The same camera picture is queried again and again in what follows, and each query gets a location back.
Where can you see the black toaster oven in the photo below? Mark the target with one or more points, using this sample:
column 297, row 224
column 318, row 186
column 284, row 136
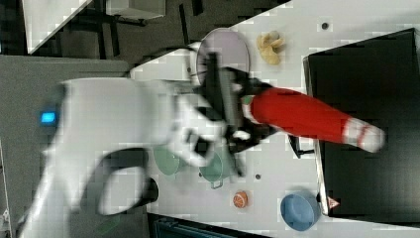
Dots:
column 376, row 83

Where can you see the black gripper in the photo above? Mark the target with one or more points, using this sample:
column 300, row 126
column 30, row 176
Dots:
column 224, row 87

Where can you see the toy orange slice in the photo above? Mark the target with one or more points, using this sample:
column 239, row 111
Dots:
column 240, row 199

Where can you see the yellow toy banana bunch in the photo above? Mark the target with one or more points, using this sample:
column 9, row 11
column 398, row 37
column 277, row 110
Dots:
column 268, row 44

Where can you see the round purple plate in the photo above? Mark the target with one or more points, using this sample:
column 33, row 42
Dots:
column 230, row 47

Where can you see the red ketchup bottle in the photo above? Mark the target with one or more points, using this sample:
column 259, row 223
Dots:
column 301, row 115

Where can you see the blue bowl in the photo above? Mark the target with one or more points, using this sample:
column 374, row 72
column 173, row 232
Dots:
column 300, row 210

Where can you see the green cup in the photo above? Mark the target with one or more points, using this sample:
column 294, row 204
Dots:
column 222, row 166

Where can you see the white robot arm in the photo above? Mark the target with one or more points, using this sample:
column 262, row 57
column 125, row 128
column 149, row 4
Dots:
column 100, row 130

